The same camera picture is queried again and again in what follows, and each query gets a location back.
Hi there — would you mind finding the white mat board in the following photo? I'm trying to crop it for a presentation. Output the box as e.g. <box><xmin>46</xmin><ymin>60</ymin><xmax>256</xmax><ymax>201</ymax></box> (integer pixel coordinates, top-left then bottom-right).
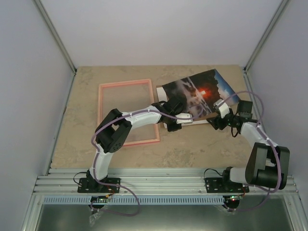
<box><xmin>156</xmin><ymin>86</ymin><xmax>208</xmax><ymax>126</ymax></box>

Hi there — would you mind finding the sunset landscape photo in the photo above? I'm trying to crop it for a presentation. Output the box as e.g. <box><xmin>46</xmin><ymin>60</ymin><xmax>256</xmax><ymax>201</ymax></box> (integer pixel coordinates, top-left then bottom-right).
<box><xmin>162</xmin><ymin>69</ymin><xmax>240</xmax><ymax>118</ymax></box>

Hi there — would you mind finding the pink picture frame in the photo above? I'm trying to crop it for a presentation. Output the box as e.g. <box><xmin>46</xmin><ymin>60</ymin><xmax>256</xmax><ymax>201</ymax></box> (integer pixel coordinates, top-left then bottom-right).
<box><xmin>96</xmin><ymin>78</ymin><xmax>161</xmax><ymax>148</ymax></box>

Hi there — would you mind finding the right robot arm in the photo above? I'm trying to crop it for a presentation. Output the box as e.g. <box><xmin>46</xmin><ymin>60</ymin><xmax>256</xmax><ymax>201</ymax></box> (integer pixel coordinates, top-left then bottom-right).
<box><xmin>207</xmin><ymin>100</ymin><xmax>290</xmax><ymax>193</ymax></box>

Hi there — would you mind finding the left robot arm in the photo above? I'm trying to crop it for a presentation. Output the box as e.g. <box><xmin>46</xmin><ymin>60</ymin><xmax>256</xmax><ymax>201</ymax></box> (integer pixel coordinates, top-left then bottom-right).
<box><xmin>78</xmin><ymin>97</ymin><xmax>192</xmax><ymax>193</ymax></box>

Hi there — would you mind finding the brown cardboard backing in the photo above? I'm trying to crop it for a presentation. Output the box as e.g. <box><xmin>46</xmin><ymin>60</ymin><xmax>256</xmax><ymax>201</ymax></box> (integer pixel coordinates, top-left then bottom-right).
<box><xmin>156</xmin><ymin>86</ymin><xmax>209</xmax><ymax>126</ymax></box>

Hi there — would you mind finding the right controller board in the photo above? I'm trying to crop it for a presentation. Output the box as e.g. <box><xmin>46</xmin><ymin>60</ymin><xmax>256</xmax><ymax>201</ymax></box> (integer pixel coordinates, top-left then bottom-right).
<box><xmin>227</xmin><ymin>194</ymin><xmax>243</xmax><ymax>201</ymax></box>

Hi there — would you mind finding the controller board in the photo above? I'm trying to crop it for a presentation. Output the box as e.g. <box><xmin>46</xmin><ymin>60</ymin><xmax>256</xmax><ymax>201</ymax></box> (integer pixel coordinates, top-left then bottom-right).
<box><xmin>90</xmin><ymin>194</ymin><xmax>112</xmax><ymax>204</ymax></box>
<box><xmin>227</xmin><ymin>194</ymin><xmax>243</xmax><ymax>201</ymax></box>

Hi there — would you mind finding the left controller board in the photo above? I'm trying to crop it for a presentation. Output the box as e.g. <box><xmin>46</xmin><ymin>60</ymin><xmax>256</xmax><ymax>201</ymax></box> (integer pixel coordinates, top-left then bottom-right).
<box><xmin>90</xmin><ymin>194</ymin><xmax>112</xmax><ymax>204</ymax></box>

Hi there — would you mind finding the clear plastic bag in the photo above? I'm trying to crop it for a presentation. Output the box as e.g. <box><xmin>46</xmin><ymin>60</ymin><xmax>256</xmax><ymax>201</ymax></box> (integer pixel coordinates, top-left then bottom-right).
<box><xmin>89</xmin><ymin>211</ymin><xmax>102</xmax><ymax>227</ymax></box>

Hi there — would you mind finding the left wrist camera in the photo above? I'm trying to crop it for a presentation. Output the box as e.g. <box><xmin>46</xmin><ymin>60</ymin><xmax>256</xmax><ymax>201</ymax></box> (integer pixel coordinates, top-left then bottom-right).
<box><xmin>176</xmin><ymin>113</ymin><xmax>193</xmax><ymax>124</ymax></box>

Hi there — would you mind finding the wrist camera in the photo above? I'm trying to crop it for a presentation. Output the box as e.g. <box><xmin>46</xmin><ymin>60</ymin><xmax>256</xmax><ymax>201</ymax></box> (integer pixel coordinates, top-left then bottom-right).
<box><xmin>176</xmin><ymin>113</ymin><xmax>193</xmax><ymax>124</ymax></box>
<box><xmin>213</xmin><ymin>99</ymin><xmax>230</xmax><ymax>118</ymax></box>

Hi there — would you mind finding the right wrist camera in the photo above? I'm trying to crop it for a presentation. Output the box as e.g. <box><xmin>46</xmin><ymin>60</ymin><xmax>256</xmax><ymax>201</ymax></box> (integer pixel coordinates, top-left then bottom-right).
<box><xmin>213</xmin><ymin>99</ymin><xmax>230</xmax><ymax>118</ymax></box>

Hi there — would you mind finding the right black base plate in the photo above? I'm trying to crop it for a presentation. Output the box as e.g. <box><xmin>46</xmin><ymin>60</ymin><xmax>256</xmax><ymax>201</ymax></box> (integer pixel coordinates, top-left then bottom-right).
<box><xmin>205</xmin><ymin>178</ymin><xmax>250</xmax><ymax>193</ymax></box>

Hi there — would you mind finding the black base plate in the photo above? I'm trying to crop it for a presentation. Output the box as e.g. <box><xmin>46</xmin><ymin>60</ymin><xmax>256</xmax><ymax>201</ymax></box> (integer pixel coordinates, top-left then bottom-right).
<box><xmin>205</xmin><ymin>178</ymin><xmax>250</xmax><ymax>193</ymax></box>
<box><xmin>77</xmin><ymin>177</ymin><xmax>120</xmax><ymax>193</ymax></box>

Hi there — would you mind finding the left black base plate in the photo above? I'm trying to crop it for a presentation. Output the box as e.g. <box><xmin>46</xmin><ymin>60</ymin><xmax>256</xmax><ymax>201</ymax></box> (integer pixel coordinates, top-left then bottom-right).
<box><xmin>77</xmin><ymin>177</ymin><xmax>120</xmax><ymax>193</ymax></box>

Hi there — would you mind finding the aluminium mounting rail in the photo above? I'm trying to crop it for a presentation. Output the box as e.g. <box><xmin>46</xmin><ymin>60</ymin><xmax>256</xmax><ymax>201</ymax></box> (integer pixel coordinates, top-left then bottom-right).
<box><xmin>33</xmin><ymin>167</ymin><xmax>299</xmax><ymax>195</ymax></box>

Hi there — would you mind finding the right aluminium corner post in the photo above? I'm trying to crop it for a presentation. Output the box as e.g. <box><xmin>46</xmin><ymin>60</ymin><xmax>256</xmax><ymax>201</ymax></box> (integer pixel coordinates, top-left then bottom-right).
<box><xmin>243</xmin><ymin>0</ymin><xmax>291</xmax><ymax>74</ymax></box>

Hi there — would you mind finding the aluminium corner post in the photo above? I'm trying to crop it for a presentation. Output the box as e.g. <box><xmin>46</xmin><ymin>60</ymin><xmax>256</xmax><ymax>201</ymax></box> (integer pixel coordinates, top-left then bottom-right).
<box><xmin>32</xmin><ymin>0</ymin><xmax>77</xmax><ymax>74</ymax></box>
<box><xmin>243</xmin><ymin>0</ymin><xmax>291</xmax><ymax>74</ymax></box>

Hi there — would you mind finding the blue slotted cable duct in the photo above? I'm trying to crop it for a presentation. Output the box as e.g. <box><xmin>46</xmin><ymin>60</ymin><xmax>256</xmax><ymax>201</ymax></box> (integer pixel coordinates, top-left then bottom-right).
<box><xmin>43</xmin><ymin>195</ymin><xmax>229</xmax><ymax>205</ymax></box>

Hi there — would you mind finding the left aluminium corner post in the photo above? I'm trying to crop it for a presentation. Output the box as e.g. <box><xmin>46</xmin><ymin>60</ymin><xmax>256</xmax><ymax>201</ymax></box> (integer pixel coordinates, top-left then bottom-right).
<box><xmin>32</xmin><ymin>0</ymin><xmax>77</xmax><ymax>74</ymax></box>

